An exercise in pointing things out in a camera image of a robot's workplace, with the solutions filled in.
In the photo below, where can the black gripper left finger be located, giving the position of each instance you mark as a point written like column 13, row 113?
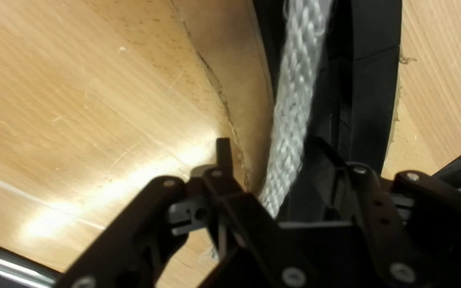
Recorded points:
column 199, row 234

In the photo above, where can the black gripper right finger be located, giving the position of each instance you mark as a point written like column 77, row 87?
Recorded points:
column 396, row 225

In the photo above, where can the black curved rail object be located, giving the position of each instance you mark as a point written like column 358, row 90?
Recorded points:
column 367, row 97

